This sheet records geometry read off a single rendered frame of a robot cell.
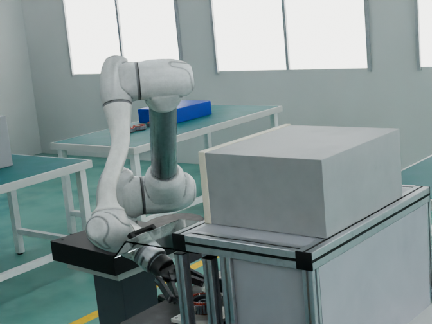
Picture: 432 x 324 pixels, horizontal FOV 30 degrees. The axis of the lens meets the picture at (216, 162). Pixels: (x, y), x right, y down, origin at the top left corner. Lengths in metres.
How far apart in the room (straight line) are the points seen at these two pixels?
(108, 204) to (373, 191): 0.81
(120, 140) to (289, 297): 0.93
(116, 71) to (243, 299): 1.01
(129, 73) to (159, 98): 0.13
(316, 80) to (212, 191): 5.50
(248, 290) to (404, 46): 5.28
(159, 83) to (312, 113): 5.06
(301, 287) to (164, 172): 1.23
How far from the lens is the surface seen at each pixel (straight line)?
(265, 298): 2.07
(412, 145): 7.30
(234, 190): 2.16
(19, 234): 6.12
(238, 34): 8.10
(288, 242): 2.03
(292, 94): 7.82
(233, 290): 2.12
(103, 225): 2.41
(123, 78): 2.75
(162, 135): 2.95
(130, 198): 3.18
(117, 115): 2.72
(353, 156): 2.12
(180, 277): 2.25
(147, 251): 2.56
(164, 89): 2.76
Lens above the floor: 1.72
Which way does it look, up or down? 11 degrees down
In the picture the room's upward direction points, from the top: 5 degrees counter-clockwise
